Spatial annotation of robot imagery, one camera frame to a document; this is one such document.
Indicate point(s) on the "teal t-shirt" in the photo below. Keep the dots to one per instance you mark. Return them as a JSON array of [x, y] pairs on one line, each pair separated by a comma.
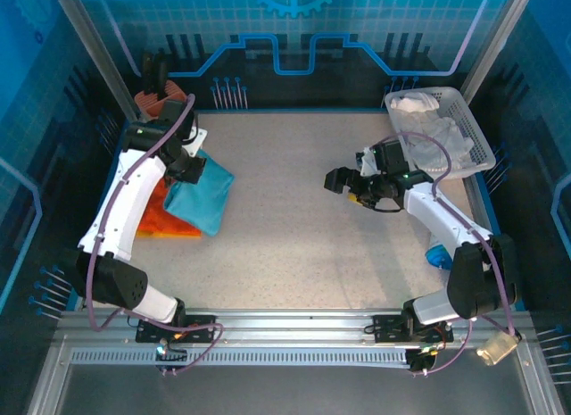
[[205, 201]]

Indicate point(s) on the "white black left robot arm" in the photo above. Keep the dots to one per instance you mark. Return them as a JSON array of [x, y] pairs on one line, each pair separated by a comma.
[[129, 201]]

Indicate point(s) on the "white knife block pink top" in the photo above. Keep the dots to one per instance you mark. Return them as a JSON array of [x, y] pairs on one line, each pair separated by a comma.
[[154, 103]]

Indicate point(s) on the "folded orange t-shirt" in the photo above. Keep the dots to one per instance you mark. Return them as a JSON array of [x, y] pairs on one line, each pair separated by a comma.
[[154, 214]]

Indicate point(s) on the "small blue white object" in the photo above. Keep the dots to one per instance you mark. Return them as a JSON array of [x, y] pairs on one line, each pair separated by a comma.
[[437, 256]]

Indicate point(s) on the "white crumpled t-shirt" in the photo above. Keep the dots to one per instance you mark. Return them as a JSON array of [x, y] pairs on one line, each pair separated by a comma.
[[415, 102], [455, 138]]

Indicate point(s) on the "white plastic basket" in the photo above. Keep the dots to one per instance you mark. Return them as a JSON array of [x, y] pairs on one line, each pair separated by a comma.
[[473, 120]]

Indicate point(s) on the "clear plastic box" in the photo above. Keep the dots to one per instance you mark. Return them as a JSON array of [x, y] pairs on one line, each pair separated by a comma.
[[497, 349]]

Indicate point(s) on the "white left camera mount plate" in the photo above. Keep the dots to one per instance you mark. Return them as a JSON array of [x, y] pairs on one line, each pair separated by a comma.
[[197, 141]]

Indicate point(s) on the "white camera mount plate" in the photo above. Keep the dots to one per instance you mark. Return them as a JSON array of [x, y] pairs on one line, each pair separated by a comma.
[[366, 160], [197, 141]]

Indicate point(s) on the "white right camera mount plate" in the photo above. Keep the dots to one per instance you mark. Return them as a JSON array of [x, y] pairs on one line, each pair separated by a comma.
[[366, 160]]

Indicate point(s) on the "aluminium frame post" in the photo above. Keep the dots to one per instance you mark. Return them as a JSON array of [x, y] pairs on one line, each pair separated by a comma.
[[105, 53], [490, 40]]

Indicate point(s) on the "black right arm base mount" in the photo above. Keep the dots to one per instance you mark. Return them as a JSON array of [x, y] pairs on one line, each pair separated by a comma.
[[388, 328]]

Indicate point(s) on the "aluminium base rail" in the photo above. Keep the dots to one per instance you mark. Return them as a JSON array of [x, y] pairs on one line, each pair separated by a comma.
[[290, 321]]

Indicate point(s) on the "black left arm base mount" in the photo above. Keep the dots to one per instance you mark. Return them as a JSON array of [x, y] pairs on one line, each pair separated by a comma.
[[201, 328]]

